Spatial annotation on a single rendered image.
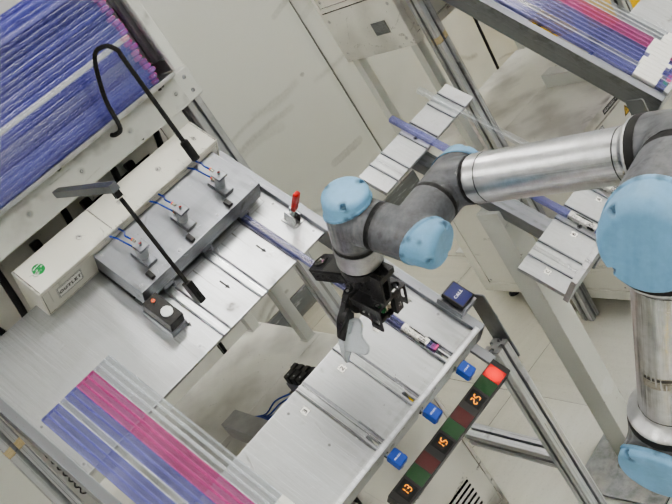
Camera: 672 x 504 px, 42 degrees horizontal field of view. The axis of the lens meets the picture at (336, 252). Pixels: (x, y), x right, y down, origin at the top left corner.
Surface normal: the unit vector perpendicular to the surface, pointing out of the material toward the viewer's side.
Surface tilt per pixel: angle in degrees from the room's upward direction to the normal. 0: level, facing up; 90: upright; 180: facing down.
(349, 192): 28
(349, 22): 90
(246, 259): 43
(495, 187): 85
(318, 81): 89
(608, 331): 0
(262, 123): 90
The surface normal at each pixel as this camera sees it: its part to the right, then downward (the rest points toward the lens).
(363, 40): -0.62, 0.66
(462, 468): 0.59, 0.02
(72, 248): 0.02, -0.55
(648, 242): -0.57, 0.55
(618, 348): -0.52, -0.76
